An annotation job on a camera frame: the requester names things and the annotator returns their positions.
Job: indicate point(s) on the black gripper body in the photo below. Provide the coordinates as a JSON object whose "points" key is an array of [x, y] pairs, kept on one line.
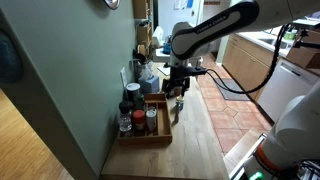
{"points": [[178, 81]]}

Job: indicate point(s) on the white spice container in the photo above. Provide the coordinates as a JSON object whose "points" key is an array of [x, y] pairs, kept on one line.
{"points": [[151, 117]]}

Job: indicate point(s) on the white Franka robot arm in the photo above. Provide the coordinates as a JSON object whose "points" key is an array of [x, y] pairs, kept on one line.
{"points": [[216, 23]]}

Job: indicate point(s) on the wooden compartment tray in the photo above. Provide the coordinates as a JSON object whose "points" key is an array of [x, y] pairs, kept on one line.
{"points": [[164, 128]]}

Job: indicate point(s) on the brown glass bottle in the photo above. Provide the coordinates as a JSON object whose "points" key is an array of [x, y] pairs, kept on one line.
{"points": [[177, 91]]}

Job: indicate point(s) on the small blue jar yellow lid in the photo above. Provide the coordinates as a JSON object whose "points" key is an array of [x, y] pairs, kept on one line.
{"points": [[180, 103]]}

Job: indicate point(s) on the white cutting board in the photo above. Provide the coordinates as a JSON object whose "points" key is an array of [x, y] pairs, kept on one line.
{"points": [[164, 70]]}

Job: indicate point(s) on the blue tissue box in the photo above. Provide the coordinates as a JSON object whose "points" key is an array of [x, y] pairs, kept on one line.
{"points": [[149, 84]]}

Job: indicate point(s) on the green lid spice jar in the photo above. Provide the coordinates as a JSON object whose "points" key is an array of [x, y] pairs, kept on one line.
{"points": [[140, 100]]}

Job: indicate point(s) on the white utensil crock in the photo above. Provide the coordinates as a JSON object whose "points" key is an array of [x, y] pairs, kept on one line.
{"points": [[146, 68]]}

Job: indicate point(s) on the large white lid jar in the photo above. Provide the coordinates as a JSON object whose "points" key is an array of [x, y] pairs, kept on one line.
{"points": [[133, 89]]}

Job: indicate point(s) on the red lid spice jar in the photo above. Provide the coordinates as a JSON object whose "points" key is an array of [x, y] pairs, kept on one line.
{"points": [[139, 118]]}

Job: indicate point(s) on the black lid spice jar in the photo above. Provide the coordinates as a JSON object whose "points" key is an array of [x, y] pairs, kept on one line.
{"points": [[126, 107]]}

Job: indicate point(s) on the grey floor mat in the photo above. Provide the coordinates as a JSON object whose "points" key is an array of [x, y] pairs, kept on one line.
{"points": [[230, 89]]}

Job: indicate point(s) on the clear glass jar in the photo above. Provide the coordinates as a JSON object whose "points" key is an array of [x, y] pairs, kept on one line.
{"points": [[125, 125]]}

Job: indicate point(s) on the large wooden spice rack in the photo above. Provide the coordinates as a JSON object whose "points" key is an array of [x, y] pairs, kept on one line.
{"points": [[144, 33]]}

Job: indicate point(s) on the wooden kitchen cabinets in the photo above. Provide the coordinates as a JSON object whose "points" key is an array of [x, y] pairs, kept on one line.
{"points": [[245, 63]]}

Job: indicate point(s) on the wooden plank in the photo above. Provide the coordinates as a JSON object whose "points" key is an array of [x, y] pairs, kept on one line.
{"points": [[240, 150]]}

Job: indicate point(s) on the small wooden spice rack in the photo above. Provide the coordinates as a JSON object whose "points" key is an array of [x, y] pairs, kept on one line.
{"points": [[141, 8]]}

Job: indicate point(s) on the white dishwasher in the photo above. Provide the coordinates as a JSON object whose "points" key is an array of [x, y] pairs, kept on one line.
{"points": [[283, 90]]}

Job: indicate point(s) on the steel kitchen sink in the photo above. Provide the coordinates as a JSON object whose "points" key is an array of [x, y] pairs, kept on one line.
{"points": [[271, 41]]}

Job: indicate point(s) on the cardboard box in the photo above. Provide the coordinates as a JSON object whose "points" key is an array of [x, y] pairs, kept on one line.
{"points": [[305, 55]]}

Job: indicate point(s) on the dark blue round object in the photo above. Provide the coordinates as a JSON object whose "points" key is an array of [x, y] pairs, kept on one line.
{"points": [[9, 58]]}

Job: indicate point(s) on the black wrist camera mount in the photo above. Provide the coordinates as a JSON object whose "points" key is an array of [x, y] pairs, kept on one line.
{"points": [[186, 71]]}

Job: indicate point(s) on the white wall outlet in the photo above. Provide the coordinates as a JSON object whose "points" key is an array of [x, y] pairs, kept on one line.
{"points": [[123, 76]]}

